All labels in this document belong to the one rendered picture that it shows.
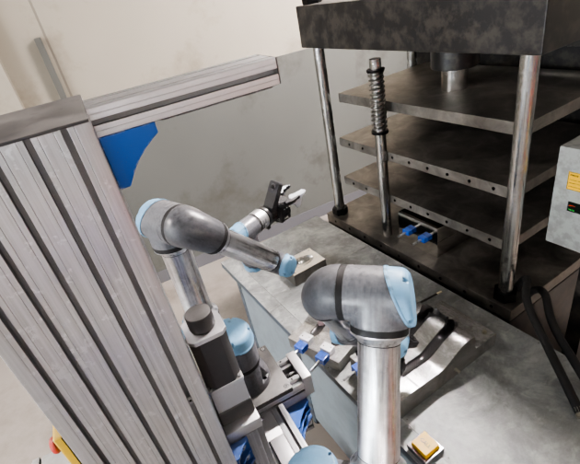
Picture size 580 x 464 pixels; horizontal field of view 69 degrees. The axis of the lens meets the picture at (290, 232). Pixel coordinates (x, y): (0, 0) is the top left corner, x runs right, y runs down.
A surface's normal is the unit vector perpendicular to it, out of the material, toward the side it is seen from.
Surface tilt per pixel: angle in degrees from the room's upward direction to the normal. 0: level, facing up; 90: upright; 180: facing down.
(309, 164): 90
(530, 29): 90
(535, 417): 0
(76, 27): 90
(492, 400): 0
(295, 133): 90
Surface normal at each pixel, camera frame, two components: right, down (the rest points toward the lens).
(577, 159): -0.83, 0.41
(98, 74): 0.44, 0.40
